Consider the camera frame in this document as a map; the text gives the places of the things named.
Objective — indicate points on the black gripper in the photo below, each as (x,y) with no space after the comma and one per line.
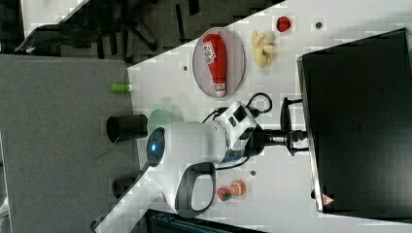
(258,139)

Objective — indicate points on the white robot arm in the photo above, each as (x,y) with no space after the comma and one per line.
(182,159)

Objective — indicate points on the orange toy slice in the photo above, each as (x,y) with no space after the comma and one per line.
(237,188)

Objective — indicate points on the red toy strawberry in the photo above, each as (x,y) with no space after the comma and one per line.
(224,193)

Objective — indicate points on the yellow plush banana bunch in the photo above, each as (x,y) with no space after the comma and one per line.
(262,48)

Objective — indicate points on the grey round plate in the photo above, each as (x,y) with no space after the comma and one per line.
(210,78)

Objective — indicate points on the red toy tomato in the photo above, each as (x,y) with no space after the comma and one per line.
(283,24)

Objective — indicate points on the red plush ketchup bottle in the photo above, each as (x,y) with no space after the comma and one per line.
(216,61)

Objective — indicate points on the green plastic colander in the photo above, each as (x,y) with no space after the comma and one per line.
(160,117)

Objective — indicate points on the black cylinder cup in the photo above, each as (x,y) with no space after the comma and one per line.
(124,128)

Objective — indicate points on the green marker pen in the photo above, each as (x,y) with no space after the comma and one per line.
(121,88)

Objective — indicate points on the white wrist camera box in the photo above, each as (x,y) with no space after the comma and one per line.
(239,121)

